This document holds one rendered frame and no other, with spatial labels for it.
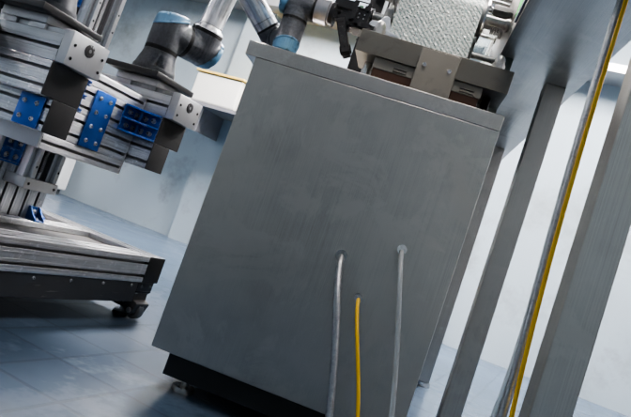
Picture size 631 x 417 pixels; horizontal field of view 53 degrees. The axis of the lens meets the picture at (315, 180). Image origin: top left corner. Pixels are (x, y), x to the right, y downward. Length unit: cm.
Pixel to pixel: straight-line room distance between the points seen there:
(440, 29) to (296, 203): 69
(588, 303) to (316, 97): 84
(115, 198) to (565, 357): 587
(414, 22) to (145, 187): 484
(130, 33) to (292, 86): 560
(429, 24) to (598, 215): 100
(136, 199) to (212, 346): 494
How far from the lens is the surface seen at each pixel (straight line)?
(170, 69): 225
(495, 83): 165
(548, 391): 105
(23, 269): 185
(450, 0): 193
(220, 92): 559
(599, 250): 105
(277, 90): 160
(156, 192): 635
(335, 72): 159
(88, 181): 687
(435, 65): 163
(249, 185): 157
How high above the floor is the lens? 49
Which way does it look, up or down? 4 degrees up
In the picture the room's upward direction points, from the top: 19 degrees clockwise
